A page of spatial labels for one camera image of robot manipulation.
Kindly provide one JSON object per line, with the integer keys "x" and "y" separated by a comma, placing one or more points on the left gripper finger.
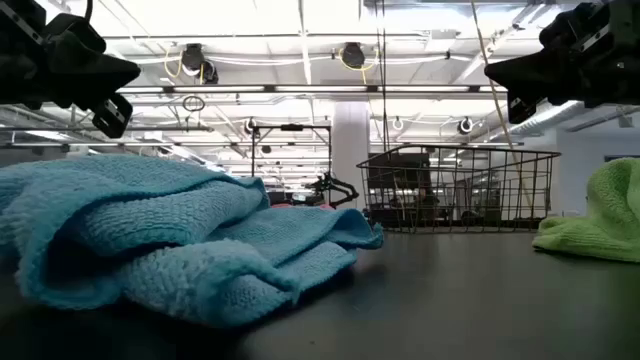
{"x": 105, "y": 90}
{"x": 107, "y": 67}

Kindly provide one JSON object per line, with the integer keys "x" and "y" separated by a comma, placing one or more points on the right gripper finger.
{"x": 545, "y": 87}
{"x": 540, "y": 62}

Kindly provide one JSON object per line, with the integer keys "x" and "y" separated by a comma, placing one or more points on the light blue microfiber towel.
{"x": 150, "y": 225}

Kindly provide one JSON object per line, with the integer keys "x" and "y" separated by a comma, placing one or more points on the neighbouring station robot arm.
{"x": 335, "y": 190}

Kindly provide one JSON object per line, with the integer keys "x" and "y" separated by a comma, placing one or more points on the green microfiber towel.
{"x": 600, "y": 225}

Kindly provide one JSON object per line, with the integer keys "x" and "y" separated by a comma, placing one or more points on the small round ceiling reel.
{"x": 250, "y": 125}
{"x": 465, "y": 125}

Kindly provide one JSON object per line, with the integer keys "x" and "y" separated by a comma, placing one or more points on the dark monitor screen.
{"x": 400, "y": 175}

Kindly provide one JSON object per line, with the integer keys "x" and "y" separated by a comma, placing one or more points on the white square pillar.
{"x": 350, "y": 150}

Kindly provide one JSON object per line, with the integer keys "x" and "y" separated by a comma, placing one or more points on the long ceiling light bar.
{"x": 320, "y": 88}

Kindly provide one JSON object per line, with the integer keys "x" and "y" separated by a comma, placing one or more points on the silver ceiling air duct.
{"x": 550, "y": 117}

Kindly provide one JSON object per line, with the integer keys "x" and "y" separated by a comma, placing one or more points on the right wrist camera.
{"x": 565, "y": 30}

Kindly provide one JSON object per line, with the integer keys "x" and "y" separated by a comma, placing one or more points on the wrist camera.
{"x": 565, "y": 30}
{"x": 75, "y": 35}

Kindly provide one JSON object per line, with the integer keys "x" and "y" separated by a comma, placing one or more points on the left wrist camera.
{"x": 75, "y": 35}

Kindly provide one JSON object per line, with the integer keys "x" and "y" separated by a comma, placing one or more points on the black metal frame stand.
{"x": 291, "y": 127}

